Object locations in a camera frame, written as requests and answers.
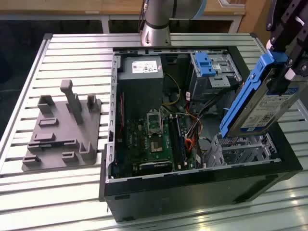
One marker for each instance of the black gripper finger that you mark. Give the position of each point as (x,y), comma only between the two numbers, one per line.
(285,24)
(300,48)

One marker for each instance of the hard disk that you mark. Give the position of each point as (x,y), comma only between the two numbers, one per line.
(260,108)

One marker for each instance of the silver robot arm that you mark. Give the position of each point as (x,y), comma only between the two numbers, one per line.
(156,24)

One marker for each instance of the metal disk bay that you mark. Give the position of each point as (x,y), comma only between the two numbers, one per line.
(240,154)

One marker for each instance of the blue drive latch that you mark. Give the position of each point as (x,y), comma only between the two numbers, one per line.
(204,63)

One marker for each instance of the metal drive cage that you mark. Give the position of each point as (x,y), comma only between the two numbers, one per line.
(216,83)

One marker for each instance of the round case fan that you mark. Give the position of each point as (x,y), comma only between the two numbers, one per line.
(205,144)

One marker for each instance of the dark RAM stick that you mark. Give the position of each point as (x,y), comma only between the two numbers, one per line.
(180,142)

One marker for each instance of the grey power supply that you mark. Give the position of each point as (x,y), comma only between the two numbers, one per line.
(142,91)

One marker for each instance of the CPU socket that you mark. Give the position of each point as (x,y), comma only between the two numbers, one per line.
(154,120)

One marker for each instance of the green motherboard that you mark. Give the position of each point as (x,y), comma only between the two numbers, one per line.
(139,142)

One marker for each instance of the black graphics card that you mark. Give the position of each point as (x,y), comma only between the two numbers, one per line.
(154,166)

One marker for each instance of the black PC case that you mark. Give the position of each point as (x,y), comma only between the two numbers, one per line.
(180,197)

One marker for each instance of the wooden desk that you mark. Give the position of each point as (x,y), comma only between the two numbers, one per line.
(72,6)

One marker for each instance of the grey parts rack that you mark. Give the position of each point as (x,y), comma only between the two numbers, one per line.
(67,130)

